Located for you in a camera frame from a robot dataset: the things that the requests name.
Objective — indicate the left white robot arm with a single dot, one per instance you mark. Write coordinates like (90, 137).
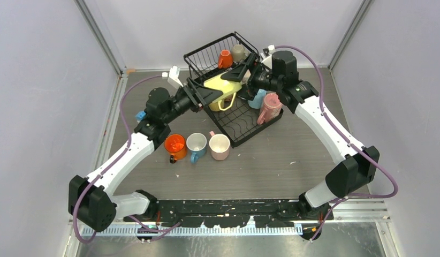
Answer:
(91, 198)

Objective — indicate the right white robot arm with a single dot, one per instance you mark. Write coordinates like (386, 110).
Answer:
(355, 164)

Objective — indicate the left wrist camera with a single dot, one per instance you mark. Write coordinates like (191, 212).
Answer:
(172, 77)

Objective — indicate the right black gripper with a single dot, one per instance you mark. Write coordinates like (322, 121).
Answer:
(239, 73)

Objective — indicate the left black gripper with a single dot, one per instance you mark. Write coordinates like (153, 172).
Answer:
(199, 97)

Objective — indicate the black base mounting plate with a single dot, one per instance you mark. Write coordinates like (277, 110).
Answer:
(265, 213)

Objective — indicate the pink patterned mug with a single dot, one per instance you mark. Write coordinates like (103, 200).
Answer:
(270, 109)

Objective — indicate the large orange mug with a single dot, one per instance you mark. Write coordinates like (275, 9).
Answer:
(175, 145)

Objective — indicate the small blue toy block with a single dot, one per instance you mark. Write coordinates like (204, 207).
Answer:
(140, 116)

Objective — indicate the black wire dish rack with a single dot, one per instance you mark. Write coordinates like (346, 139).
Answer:
(239, 123)

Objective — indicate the light blue faceted mug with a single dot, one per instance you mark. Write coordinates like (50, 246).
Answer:
(256, 102)

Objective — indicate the yellow-green faceted mug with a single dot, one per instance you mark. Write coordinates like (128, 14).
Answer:
(229, 91)

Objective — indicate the small orange cup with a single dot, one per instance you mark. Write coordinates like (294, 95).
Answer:
(225, 59)

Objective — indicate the beige grey cup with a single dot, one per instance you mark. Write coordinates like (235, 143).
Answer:
(238, 53)

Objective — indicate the light pink faceted mug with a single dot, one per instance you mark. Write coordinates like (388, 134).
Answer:
(219, 145)

